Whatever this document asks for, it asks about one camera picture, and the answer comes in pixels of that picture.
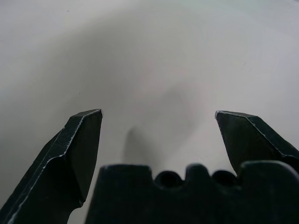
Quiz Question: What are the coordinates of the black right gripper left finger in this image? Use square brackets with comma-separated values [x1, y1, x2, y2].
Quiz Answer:
[0, 108, 104, 224]

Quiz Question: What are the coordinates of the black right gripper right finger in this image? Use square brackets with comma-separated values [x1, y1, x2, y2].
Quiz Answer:
[214, 110, 299, 177]

